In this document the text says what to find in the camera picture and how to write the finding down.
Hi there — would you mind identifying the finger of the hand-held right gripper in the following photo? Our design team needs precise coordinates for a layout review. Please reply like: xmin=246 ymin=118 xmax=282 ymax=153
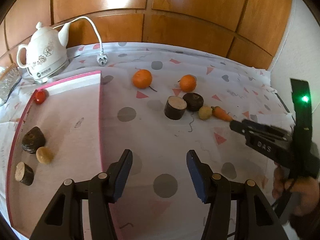
xmin=229 ymin=119 xmax=294 ymax=141

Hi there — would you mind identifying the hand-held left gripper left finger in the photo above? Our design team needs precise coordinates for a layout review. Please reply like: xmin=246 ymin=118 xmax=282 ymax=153
xmin=30 ymin=149 xmax=133 ymax=240

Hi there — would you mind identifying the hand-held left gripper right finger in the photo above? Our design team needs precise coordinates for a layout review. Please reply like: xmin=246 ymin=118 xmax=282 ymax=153
xmin=186 ymin=150 xmax=290 ymax=240

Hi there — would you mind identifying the dark brown cylindrical chunk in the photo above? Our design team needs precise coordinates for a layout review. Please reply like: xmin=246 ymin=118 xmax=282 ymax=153
xmin=21 ymin=126 xmax=46 ymax=154
xmin=15 ymin=162 xmax=35 ymax=186
xmin=164 ymin=95 xmax=187 ymax=121
xmin=182 ymin=92 xmax=205 ymax=112

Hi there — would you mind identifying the pink-edged shallow box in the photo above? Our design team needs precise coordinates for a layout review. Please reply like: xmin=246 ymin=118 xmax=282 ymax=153
xmin=5 ymin=71 xmax=123 ymax=240

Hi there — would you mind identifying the orange tangerine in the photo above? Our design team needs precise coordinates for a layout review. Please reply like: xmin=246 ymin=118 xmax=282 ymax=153
xmin=179 ymin=74 xmax=197 ymax=93
xmin=132 ymin=69 xmax=153 ymax=89

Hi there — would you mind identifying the person's right hand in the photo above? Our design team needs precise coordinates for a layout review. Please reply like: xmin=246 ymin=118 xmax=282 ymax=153
xmin=272 ymin=164 xmax=320 ymax=217

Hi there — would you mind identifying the small orange carrot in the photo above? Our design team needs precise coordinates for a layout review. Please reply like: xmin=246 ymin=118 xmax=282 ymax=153
xmin=211 ymin=106 xmax=234 ymax=122

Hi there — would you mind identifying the small yellow-brown round fruit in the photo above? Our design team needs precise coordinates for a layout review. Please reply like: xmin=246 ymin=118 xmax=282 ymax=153
xmin=36 ymin=147 xmax=54 ymax=165
xmin=198 ymin=106 xmax=213 ymax=121

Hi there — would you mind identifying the white patterned tablecloth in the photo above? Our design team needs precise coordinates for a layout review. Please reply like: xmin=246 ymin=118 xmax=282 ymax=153
xmin=0 ymin=41 xmax=298 ymax=240

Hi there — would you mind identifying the red cherry tomato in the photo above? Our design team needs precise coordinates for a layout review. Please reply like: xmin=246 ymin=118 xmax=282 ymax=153
xmin=33 ymin=89 xmax=49 ymax=105

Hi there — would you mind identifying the kettle base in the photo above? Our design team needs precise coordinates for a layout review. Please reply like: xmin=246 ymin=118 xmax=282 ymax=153
xmin=26 ymin=59 xmax=72 ymax=85

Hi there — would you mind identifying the wooden panelled cabinet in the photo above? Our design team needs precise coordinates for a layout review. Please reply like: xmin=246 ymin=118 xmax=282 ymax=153
xmin=0 ymin=0 xmax=293 ymax=73

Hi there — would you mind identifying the white floral ceramic kettle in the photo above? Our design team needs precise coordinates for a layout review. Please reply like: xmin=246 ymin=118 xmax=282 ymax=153
xmin=16 ymin=21 xmax=71 ymax=77

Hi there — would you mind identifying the white power cable with plug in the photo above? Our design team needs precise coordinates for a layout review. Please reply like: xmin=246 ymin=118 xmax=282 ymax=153
xmin=52 ymin=16 xmax=109 ymax=67

